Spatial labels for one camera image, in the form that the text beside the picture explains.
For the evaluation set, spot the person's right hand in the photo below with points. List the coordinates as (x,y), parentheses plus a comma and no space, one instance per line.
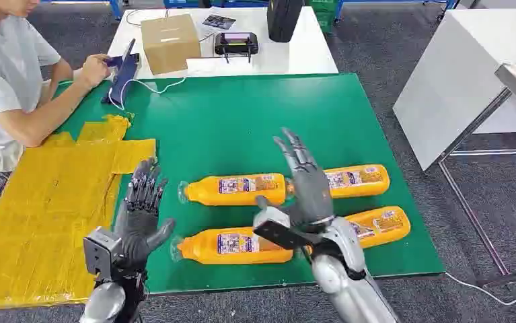
(93,69)

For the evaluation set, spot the black handheld controller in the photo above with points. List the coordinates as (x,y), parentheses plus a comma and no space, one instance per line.
(236,43)

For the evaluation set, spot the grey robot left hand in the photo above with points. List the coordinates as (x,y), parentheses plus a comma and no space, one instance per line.
(137,227)

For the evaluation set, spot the yellow plastic sheet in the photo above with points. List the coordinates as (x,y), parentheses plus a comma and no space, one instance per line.
(43,214)

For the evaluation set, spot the black ribbed cylindrical object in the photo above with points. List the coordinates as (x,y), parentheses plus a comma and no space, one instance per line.
(283,20)

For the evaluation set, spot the dark printed leaflet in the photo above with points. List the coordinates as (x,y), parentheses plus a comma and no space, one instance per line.
(219,21)

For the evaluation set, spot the orange drink bottle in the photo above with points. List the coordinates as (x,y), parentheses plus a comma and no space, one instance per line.
(382,225)
(240,189)
(240,246)
(360,180)

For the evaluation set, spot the green table mat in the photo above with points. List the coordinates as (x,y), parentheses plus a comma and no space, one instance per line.
(240,125)

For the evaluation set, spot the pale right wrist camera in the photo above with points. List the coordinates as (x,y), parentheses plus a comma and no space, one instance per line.
(275,227)

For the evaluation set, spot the small white table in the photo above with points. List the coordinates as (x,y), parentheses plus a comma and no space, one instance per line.
(293,53)

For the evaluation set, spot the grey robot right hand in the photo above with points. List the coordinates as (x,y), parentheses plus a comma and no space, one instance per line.
(311,196)

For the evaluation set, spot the brown cardboard box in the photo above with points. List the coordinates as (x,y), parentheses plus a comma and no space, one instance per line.
(170,44)

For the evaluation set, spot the large white table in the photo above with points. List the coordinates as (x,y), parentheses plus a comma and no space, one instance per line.
(453,76)

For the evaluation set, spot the grey metal table frame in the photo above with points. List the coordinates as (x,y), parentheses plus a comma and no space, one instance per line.
(471,209)

